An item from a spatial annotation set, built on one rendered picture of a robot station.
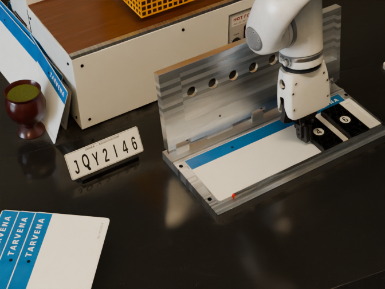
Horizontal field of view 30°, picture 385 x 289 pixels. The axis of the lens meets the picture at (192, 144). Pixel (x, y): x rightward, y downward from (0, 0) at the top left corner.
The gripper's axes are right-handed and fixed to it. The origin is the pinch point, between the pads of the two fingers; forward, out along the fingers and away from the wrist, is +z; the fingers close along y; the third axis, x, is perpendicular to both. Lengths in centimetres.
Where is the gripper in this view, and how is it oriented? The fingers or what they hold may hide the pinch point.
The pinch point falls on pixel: (304, 131)
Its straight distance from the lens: 147.6
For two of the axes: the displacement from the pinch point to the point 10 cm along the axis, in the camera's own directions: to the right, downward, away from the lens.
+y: 8.5, -3.6, 3.8
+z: 1.2, 8.4, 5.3
